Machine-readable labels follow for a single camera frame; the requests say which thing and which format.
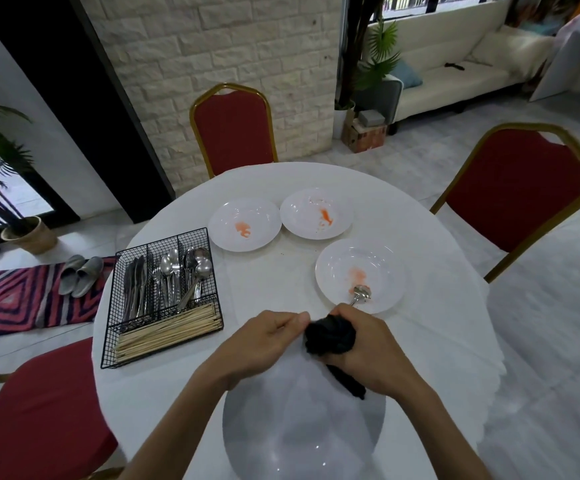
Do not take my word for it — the person's right hand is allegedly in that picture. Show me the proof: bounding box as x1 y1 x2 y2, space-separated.
329 303 421 401

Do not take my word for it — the person's left hand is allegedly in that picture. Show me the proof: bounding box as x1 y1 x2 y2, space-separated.
205 310 312 393

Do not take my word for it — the black cleaning cloth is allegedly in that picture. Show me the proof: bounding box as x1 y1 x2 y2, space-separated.
303 314 367 401

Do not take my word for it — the bundle of wooden chopsticks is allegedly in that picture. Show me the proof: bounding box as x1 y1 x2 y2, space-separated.
115 303 223 361

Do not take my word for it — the white plate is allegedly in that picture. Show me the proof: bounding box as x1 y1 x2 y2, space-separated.
207 197 282 253
314 238 407 315
221 344 387 480
279 187 355 241

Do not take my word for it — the person's left forearm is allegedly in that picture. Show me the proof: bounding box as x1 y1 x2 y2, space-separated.
115 369 236 480

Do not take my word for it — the white round tablecloth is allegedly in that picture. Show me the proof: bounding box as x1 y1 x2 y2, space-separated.
91 162 507 480

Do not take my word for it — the grey slipper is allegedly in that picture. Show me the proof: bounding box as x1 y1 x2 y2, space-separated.
58 254 87 295
72 256 105 299

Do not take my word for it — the red gold banquet chair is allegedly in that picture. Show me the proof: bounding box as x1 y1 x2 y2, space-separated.
189 82 279 179
0 337 126 480
429 122 580 285

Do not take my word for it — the orange brown crate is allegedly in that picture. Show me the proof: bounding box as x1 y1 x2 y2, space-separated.
347 123 389 154

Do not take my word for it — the small grey box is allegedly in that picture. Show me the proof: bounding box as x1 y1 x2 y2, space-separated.
357 109 387 128

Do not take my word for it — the tall palm in woven pot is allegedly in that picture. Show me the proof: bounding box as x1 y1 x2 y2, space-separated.
0 97 59 255

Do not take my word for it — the pink striped rug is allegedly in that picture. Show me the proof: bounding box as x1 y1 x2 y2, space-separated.
0 256 119 341

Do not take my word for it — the black framed glass door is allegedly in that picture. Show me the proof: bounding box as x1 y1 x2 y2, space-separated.
0 124 80 248

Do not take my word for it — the cream sofa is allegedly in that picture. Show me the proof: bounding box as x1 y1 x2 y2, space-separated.
369 0 556 135

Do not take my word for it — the blue cushion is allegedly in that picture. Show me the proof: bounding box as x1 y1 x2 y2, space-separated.
389 59 423 89

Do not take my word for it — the potted palm in white pot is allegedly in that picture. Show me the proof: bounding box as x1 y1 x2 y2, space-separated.
332 0 402 141

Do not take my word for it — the white side table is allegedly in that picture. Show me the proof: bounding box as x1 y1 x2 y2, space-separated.
529 29 580 103

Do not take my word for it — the dark framed window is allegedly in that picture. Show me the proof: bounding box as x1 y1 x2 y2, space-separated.
382 0 496 21

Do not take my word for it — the colourful fabric heap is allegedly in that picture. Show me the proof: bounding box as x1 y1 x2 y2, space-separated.
505 0 580 35

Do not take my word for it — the black wire cutlery basket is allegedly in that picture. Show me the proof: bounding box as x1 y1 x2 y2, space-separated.
100 227 225 369

